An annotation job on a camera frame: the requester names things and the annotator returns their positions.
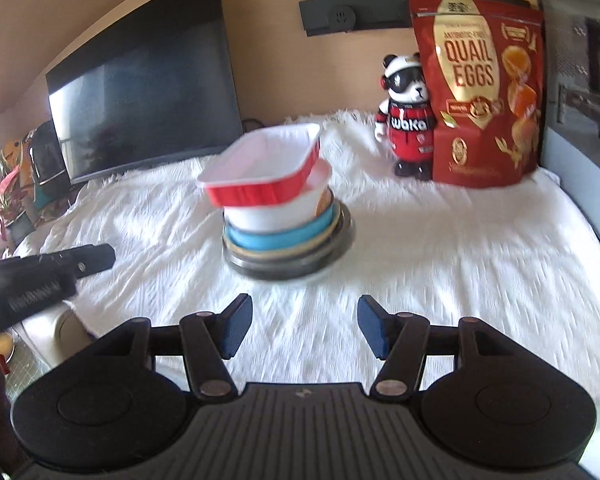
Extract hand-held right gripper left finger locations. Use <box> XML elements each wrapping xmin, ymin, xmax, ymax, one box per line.
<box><xmin>92</xmin><ymin>294</ymin><xmax>254</xmax><ymax>401</ymax></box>

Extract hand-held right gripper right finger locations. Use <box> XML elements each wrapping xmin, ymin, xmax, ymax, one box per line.
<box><xmin>357</xmin><ymin>295</ymin><xmax>518</xmax><ymax>402</ymax></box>

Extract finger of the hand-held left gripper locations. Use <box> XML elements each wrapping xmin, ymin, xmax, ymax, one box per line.
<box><xmin>55</xmin><ymin>243</ymin><xmax>117</xmax><ymax>278</ymax></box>

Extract white bowl yellow rim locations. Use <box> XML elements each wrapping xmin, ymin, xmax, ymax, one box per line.
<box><xmin>224</xmin><ymin>210</ymin><xmax>341</xmax><ymax>262</ymax></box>

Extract stainless steel bowl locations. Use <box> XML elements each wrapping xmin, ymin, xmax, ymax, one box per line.
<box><xmin>223</xmin><ymin>204</ymin><xmax>356</xmax><ymax>282</ymax></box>

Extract blue bowl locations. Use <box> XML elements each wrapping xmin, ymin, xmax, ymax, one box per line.
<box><xmin>225</xmin><ymin>200</ymin><xmax>337</xmax><ymax>252</ymax></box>

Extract white paper bowl orange logo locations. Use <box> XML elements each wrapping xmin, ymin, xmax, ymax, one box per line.
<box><xmin>223</xmin><ymin>160</ymin><xmax>333</xmax><ymax>235</ymax></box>

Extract red foil tray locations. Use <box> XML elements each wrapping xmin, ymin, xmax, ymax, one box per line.
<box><xmin>197</xmin><ymin>124</ymin><xmax>322</xmax><ymax>207</ymax></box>

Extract red leafed plant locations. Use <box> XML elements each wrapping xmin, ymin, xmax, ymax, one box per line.
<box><xmin>0</xmin><ymin>152</ymin><xmax>36</xmax><ymax>241</ymax></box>

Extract white woven tablecloth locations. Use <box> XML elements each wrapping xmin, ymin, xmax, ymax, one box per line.
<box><xmin>12</xmin><ymin>110</ymin><xmax>600</xmax><ymax>406</ymax></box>

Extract black curved monitor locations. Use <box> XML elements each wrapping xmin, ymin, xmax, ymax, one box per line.
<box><xmin>46</xmin><ymin>0</ymin><xmax>243</xmax><ymax>184</ymax></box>

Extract panda figurine red jacket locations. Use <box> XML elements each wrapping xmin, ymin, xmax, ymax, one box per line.
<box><xmin>376</xmin><ymin>53</ymin><xmax>438</xmax><ymax>181</ymax></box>

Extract red snack bag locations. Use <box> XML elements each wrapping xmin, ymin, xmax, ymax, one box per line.
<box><xmin>409</xmin><ymin>0</ymin><xmax>546</xmax><ymax>188</ymax></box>

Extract dark wall socket strip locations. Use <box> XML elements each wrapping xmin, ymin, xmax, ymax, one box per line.
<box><xmin>299</xmin><ymin>0</ymin><xmax>531</xmax><ymax>37</ymax></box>

